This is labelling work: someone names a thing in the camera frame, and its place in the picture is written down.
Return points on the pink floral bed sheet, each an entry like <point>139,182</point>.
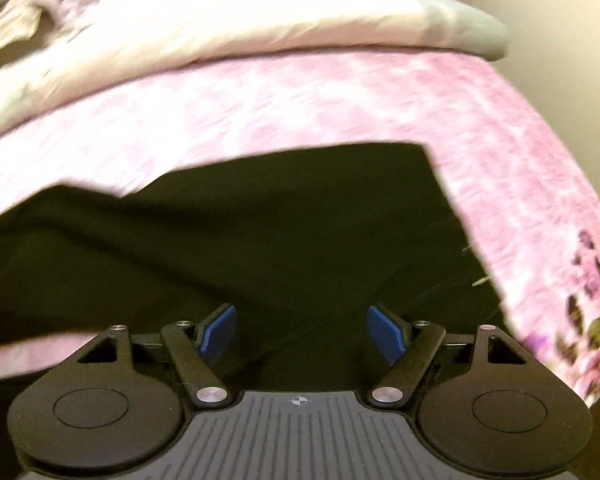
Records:
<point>330,105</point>

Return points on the black garment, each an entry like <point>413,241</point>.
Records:
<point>260,240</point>

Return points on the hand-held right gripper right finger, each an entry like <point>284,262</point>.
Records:
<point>383,334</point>

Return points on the beige ribbed garment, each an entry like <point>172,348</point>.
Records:
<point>25,10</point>

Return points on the white grey-edged blanket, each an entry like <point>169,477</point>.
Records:
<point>220,15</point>

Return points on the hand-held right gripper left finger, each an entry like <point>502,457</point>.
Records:
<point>219,334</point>

